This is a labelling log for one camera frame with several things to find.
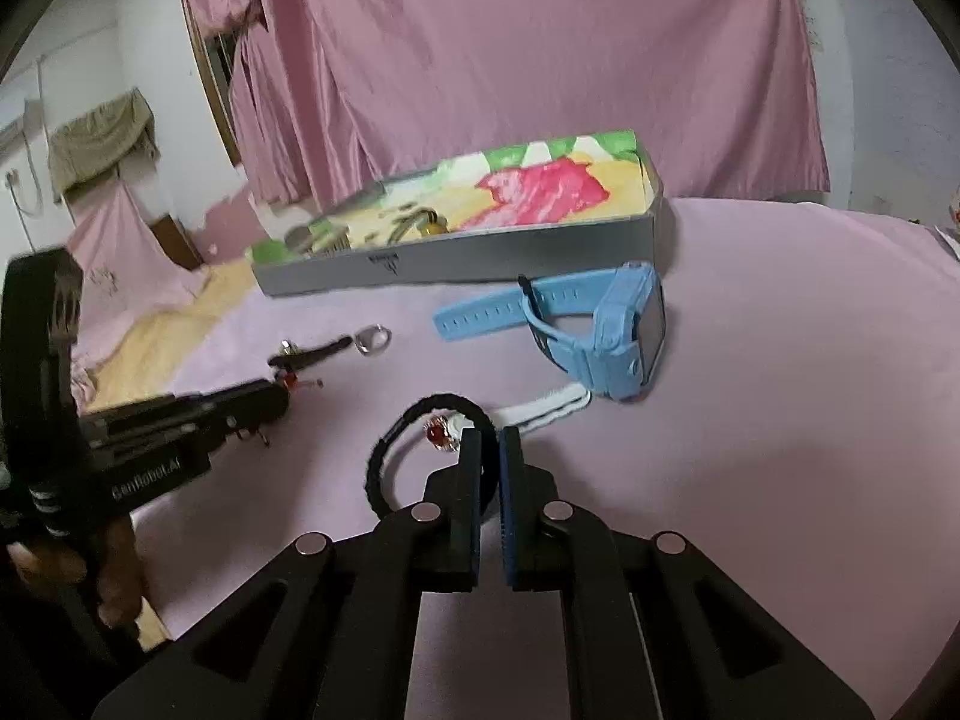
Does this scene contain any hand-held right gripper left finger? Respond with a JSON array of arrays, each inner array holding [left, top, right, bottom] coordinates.
[[90, 427, 485, 720]]

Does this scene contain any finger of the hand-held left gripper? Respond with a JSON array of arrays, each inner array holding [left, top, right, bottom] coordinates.
[[270, 336, 353, 376], [81, 379, 293, 460]]

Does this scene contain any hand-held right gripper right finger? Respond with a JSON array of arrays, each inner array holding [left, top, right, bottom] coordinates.
[[499, 426, 878, 720]]

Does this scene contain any red bead gold ring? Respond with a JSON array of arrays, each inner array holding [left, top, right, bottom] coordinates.
[[422, 414, 464, 452]]

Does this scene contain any black cord bracelet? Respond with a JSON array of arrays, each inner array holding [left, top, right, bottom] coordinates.
[[365, 392, 500, 522]]

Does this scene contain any white fabric strap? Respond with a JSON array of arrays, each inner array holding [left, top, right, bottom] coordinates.
[[491, 382, 591, 432]]

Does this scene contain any grey box with colourful lining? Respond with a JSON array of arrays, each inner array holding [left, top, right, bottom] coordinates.
[[250, 129, 674, 297]]

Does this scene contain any blue smartwatch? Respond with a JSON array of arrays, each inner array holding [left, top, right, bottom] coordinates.
[[433, 261, 667, 400]]

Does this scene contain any person's left hand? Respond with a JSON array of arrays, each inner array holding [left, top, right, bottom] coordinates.
[[7, 521, 145, 635]]

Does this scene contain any crumpled pink cloth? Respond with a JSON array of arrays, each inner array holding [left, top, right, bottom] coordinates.
[[69, 360, 102, 410]]

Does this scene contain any yellow blanket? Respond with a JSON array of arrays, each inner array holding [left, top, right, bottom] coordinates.
[[90, 259, 260, 413]]

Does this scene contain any silver comb clip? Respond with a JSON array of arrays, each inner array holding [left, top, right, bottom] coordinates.
[[285, 225, 353, 256]]

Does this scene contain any pink draped sheet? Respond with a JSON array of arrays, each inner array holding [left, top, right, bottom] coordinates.
[[66, 180, 207, 368]]

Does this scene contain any wooden furniture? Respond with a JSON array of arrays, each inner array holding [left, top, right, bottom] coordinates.
[[150, 216, 205, 271]]

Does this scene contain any olive cloth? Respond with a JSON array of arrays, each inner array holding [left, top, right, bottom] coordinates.
[[49, 88, 160, 196]]

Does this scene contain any pink tablecloth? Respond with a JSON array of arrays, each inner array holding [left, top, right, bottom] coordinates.
[[127, 195, 960, 720]]

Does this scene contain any pink curtain cloth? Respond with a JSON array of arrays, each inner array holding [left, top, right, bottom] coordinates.
[[174, 0, 832, 203]]

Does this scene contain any white wall cable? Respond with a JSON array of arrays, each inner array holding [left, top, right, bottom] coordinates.
[[6, 101, 47, 217]]

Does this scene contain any wooden door frame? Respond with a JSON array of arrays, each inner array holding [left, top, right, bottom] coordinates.
[[176, 0, 245, 166]]

